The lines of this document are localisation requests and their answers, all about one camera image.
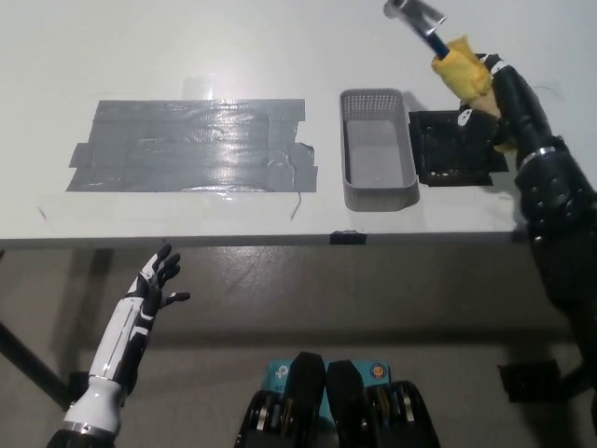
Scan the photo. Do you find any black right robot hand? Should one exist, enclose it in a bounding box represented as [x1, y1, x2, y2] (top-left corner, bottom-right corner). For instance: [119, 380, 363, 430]
[455, 53, 572, 168]

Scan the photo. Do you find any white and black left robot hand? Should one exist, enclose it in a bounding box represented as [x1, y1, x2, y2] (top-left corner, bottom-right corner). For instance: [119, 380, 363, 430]
[62, 244, 191, 433]

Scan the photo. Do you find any hammer with yellow padded handle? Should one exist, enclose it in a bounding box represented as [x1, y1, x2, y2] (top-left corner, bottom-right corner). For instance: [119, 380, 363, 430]
[382, 0, 519, 155]

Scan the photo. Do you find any black tape patch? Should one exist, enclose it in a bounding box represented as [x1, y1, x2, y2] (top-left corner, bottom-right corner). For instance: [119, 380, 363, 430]
[408, 108, 510, 189]

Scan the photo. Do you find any black table leg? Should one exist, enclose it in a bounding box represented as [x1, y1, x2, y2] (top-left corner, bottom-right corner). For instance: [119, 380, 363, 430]
[0, 321, 69, 412]

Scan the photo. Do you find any grey perforated plastic basket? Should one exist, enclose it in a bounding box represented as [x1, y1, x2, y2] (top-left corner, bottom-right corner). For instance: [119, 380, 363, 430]
[339, 88, 420, 212]

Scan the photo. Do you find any small black tape strip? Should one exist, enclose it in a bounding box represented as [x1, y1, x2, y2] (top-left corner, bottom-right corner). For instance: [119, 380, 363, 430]
[328, 229, 368, 245]

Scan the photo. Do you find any grey duct tape patch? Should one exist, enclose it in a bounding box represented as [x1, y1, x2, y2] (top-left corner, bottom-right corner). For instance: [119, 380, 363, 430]
[64, 97, 319, 193]

